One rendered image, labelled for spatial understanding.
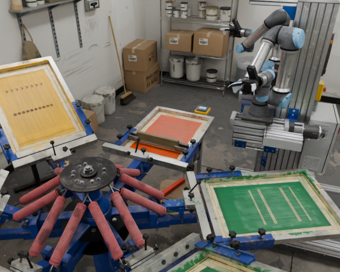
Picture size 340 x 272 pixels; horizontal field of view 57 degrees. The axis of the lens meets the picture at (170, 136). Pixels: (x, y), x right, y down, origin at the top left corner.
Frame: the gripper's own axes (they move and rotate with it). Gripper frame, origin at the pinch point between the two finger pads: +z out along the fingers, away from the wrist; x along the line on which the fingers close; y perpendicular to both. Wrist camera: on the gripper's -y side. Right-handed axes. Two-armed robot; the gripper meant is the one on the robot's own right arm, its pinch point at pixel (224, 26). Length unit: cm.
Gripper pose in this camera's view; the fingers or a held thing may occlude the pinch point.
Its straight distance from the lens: 317.7
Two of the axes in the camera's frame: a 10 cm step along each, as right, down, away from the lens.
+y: 1.0, 7.9, 6.0
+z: -7.2, -3.7, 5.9
